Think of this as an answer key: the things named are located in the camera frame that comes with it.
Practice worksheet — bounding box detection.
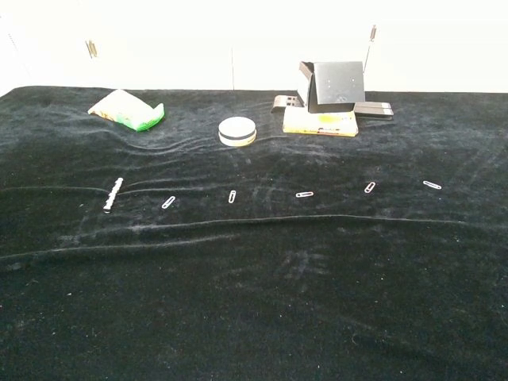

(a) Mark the paper clip chain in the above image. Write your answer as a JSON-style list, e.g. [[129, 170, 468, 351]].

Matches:
[[102, 176, 125, 214]]

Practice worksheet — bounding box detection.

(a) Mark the round white tin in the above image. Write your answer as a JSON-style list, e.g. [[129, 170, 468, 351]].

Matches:
[[217, 116, 258, 148]]

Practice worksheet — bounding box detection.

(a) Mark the black velvet tablecloth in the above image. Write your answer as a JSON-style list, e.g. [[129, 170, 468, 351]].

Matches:
[[0, 85, 508, 381]]

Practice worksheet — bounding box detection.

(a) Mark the flat yellow box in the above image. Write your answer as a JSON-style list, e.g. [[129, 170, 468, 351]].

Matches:
[[282, 106, 360, 138]]

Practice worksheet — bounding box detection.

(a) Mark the flat black strip case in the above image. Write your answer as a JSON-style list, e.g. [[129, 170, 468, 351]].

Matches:
[[273, 94, 393, 110], [271, 98, 395, 121]]

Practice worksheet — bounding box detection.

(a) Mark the green orange snack bag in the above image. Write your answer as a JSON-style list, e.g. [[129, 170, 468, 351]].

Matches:
[[87, 88, 166, 133]]

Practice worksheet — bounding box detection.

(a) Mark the folding screen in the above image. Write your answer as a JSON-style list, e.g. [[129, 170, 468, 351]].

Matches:
[[0, 0, 508, 94]]

